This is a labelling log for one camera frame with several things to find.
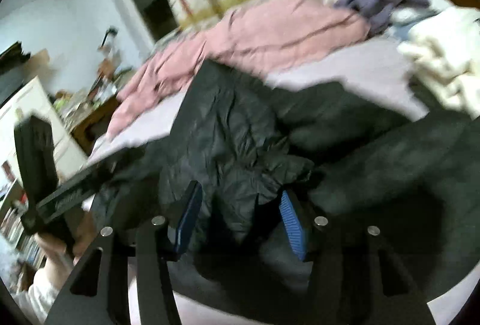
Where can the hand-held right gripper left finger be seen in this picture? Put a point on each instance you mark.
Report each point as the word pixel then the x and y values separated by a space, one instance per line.
pixel 189 220

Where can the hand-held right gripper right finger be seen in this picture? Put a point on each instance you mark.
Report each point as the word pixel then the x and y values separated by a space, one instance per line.
pixel 292 227

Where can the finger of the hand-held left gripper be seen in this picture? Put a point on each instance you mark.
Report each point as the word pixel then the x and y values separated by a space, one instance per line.
pixel 112 165

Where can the black puffer jacket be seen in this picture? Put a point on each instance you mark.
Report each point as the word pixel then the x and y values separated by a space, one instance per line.
pixel 232 130

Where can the person's left forearm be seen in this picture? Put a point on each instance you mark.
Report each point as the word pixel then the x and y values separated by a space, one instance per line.
pixel 41 291

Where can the dark folded clothes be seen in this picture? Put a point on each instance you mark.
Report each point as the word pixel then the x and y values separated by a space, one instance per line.
pixel 427 96

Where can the person's left hand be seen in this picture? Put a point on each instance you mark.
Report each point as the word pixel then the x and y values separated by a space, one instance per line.
pixel 84 235

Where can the brown wooden table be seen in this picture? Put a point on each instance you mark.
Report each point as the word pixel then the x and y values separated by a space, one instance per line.
pixel 90 126

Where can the white drawer cabinet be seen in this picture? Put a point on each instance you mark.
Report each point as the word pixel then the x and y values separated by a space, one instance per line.
pixel 33 100

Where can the cluttered wooden side table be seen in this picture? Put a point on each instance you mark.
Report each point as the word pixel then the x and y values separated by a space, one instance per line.
pixel 75 104

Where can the cluttered bookshelf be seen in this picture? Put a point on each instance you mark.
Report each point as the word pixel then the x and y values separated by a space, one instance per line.
pixel 15 227

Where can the black television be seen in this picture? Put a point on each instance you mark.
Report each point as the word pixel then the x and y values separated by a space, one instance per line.
pixel 11 81

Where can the cardboard box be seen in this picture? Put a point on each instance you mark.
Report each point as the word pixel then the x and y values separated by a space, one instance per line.
pixel 37 62

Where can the red printed carton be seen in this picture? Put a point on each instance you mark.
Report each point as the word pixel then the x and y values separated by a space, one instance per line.
pixel 107 68

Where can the pink desk lamp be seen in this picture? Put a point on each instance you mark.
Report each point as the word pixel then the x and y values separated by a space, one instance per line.
pixel 108 38

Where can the bed with pink sheet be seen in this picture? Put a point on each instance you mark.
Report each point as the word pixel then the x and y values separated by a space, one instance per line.
pixel 356 66

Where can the pink plaid duvet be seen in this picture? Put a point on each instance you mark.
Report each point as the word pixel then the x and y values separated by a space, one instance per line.
pixel 262 32

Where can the blue floral pillow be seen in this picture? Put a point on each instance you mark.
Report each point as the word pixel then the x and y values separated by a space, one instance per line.
pixel 402 33

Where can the cream sweatshirt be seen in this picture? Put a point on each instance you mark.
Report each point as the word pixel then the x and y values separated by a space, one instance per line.
pixel 442 55

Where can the white pillow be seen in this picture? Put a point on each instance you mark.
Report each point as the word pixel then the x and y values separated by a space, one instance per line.
pixel 427 8

